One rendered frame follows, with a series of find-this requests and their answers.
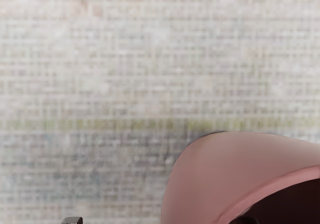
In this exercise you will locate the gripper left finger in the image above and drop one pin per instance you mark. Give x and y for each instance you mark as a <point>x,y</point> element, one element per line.
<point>72,220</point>

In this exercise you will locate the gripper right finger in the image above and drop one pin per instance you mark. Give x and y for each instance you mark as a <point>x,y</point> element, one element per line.
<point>243,221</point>

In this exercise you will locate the pink bowl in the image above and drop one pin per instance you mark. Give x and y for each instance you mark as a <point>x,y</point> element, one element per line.
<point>215,174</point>

